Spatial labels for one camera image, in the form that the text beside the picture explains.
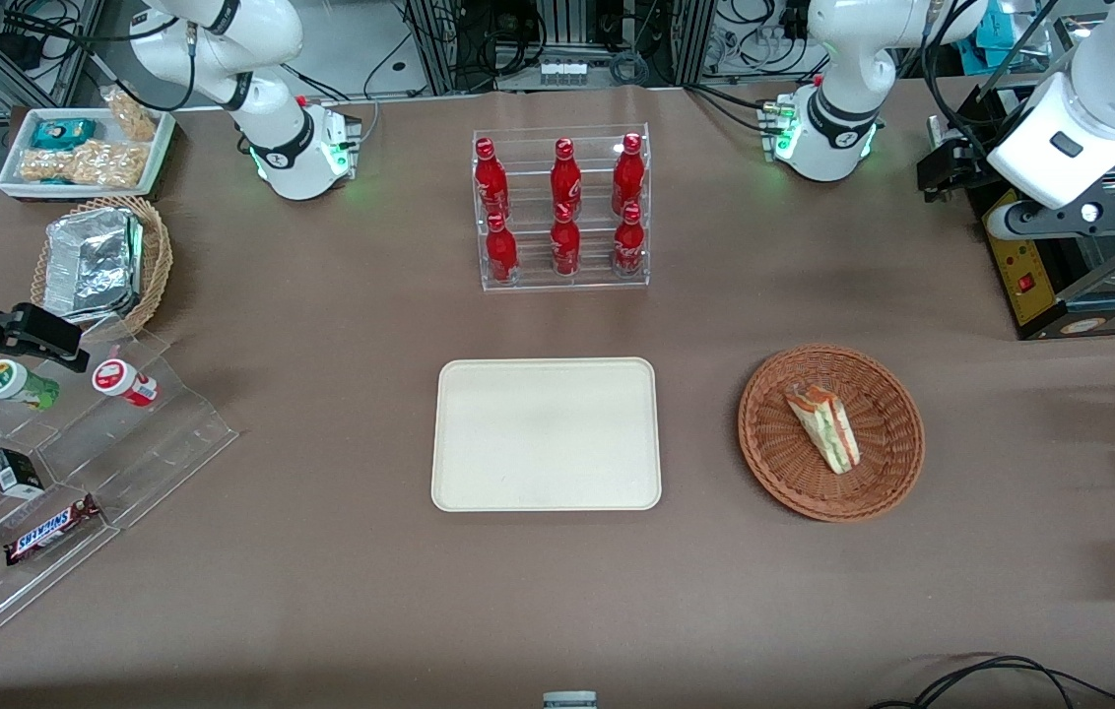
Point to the triangular sandwich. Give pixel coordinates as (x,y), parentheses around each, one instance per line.
(825,428)

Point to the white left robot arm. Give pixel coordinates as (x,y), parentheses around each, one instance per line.
(843,69)

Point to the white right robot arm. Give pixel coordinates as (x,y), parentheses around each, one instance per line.
(272,108)

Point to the tan oval wicker basket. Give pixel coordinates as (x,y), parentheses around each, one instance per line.
(159,256)

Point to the white rectangular snack tray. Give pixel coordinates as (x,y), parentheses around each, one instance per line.
(16,148)

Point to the round brown wicker basket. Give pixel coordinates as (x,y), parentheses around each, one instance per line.
(887,473)

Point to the cream plastic serving tray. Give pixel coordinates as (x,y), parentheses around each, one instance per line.
(546,433)

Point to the green snack cup white lid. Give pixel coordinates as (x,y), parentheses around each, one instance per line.
(21,386)

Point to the red snack cup white lid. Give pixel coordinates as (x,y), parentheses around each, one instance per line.
(124,382)

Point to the silver foil package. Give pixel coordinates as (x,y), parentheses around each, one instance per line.
(90,266)

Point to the teal cardboard box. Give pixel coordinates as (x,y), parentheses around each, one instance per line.
(1006,34)

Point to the small black barcode box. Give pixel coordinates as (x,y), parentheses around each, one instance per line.
(18,473)

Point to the clear acrylic stepped stand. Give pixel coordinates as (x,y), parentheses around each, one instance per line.
(163,443)

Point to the yellow black food warmer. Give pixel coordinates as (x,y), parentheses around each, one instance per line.
(1089,286)

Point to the large clear peanut bag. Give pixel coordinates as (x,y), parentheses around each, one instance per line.
(85,165)

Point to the Snickers chocolate bar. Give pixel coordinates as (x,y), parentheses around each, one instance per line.
(50,530)

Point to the teal snack packet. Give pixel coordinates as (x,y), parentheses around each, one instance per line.
(63,133)

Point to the small clear peanut bag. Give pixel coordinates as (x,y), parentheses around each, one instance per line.
(132,116)

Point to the red cola bottle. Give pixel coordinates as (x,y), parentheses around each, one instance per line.
(565,248)
(627,177)
(565,182)
(491,182)
(628,246)
(501,254)

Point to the clear acrylic bottle rack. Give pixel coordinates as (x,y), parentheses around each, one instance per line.
(528,281)

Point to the small grey device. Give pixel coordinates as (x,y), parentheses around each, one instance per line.
(569,700)

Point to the aluminium frame rack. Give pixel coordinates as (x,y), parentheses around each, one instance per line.
(439,44)

